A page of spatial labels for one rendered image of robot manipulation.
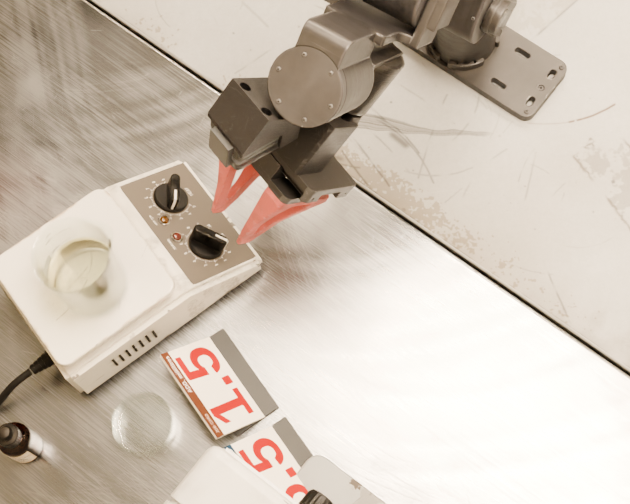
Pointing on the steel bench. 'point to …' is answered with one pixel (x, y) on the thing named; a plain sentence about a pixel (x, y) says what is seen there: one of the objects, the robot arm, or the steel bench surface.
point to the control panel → (193, 265)
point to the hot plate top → (39, 300)
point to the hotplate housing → (105, 365)
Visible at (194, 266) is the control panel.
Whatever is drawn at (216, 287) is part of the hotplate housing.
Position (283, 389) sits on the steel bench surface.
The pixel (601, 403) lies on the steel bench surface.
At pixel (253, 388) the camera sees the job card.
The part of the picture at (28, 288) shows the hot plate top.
